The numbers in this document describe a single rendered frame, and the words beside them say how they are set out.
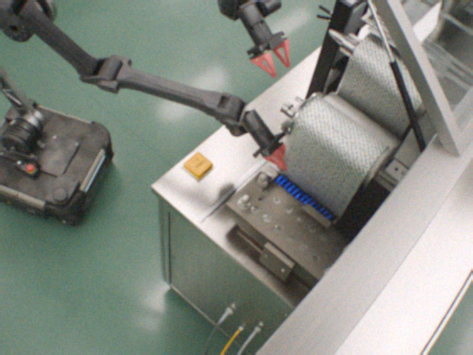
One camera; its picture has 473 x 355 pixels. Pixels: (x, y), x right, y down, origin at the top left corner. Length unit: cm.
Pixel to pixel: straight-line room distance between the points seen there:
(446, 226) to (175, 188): 88
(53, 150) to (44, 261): 55
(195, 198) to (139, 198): 106
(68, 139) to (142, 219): 55
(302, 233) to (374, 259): 72
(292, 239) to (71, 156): 139
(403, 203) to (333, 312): 23
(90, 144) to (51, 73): 84
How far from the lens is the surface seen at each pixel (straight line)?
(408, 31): 87
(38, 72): 332
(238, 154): 174
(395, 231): 81
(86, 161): 253
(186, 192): 164
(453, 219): 115
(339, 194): 145
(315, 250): 146
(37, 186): 251
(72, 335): 244
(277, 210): 149
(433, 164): 91
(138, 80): 150
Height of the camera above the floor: 232
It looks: 57 degrees down
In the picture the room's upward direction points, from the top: 12 degrees clockwise
